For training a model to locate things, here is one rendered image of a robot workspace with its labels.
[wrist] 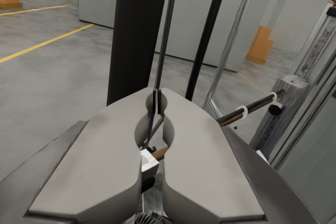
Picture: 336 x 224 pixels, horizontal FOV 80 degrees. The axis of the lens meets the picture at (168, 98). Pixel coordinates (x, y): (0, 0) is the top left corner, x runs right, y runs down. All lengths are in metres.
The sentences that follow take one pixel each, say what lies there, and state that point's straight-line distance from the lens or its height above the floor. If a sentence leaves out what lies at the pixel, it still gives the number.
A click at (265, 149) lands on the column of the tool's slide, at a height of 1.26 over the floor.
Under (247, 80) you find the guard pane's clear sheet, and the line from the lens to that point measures 1.32.
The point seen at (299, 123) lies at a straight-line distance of 0.98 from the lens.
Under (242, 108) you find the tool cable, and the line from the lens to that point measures 0.45.
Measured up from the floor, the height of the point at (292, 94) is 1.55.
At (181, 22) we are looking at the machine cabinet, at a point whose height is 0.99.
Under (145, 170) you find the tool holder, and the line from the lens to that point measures 0.26.
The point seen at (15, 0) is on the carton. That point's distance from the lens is 8.75.
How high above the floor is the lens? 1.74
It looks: 28 degrees down
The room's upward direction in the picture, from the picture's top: 15 degrees clockwise
